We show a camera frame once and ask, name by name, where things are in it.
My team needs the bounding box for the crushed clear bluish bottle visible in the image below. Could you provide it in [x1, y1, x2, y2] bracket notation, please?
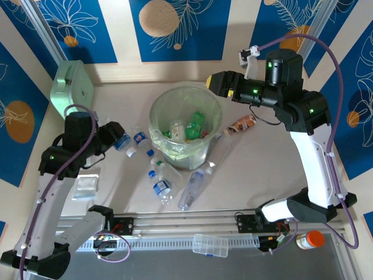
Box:
[177, 170, 205, 211]

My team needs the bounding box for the clear plastic packet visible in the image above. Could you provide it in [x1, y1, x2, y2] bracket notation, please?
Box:
[71, 174, 100, 202]

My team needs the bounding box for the green plastic bottle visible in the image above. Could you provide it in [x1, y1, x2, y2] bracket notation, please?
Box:
[185, 110, 206, 141]

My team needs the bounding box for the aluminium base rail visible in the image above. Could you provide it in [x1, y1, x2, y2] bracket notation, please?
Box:
[57, 206, 347, 236]

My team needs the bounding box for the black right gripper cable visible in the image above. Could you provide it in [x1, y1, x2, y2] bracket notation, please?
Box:
[248, 104, 283, 127]

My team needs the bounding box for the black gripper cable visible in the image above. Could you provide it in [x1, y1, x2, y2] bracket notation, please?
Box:
[248, 104, 283, 127]
[83, 151, 106, 170]

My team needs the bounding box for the jar with orange lid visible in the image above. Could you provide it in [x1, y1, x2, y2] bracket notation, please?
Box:
[295, 230, 326, 251]

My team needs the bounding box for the white slotted cable duct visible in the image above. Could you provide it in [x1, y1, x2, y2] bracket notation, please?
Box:
[77, 235, 261, 251]

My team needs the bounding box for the purple cable loop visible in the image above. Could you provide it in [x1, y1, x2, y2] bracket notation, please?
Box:
[92, 232, 131, 264]

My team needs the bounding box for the aluminium frame post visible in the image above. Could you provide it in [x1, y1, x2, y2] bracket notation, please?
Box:
[298, 0, 333, 78]
[20, 0, 69, 64]

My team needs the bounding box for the small controller circuit board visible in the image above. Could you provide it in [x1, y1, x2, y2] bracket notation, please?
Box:
[93, 232, 117, 243]
[258, 234, 290, 254]

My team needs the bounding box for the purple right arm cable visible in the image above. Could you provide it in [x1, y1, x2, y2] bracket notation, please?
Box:
[258, 33, 361, 254]

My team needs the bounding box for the pepsi bottle blue cap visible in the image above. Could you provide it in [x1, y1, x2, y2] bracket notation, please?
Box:
[133, 131, 155, 157]

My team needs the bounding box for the clear green bin liner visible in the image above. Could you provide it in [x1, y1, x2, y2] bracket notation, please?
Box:
[149, 87, 224, 161]

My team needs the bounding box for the wide clear plastic bottle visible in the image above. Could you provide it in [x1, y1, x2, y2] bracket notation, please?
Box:
[150, 157, 184, 183]

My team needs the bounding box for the brown coffee plastic bottle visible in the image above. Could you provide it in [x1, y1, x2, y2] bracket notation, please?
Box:
[223, 113, 257, 135]

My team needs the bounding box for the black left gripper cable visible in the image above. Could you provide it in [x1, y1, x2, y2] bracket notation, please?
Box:
[83, 151, 106, 170]

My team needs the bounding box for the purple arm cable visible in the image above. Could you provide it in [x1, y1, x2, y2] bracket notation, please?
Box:
[19, 104, 100, 280]
[258, 33, 361, 254]

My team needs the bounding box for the clear plastic organizer box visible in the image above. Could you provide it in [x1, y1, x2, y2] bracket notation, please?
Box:
[192, 233, 230, 259]

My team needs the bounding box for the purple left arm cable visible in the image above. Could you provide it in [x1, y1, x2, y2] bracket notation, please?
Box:
[19, 104, 100, 280]

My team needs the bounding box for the clear plastic trash bin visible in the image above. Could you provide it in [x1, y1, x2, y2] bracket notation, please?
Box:
[148, 86, 224, 172]

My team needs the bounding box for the small crushed blue label bottle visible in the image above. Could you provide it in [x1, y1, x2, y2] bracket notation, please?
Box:
[147, 170, 174, 207]

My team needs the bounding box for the mint green carry case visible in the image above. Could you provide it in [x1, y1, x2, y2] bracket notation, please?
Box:
[49, 59, 96, 120]

